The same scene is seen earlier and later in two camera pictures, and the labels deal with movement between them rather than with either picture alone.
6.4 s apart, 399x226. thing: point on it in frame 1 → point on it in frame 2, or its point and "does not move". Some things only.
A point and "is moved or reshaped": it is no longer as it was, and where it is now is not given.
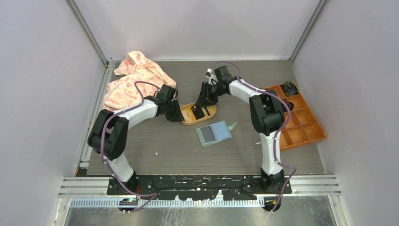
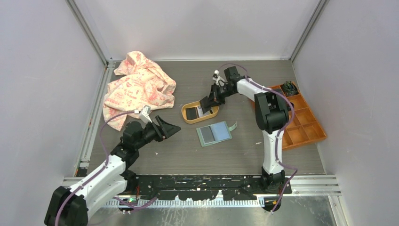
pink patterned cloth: x=139 y=78 does not move
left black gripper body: x=173 y=113 → x=152 y=132
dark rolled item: x=290 y=88 does not move
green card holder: x=214 y=133 does not move
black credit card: x=197 y=111 is moved or reshaped
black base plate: x=237 y=187 does not move
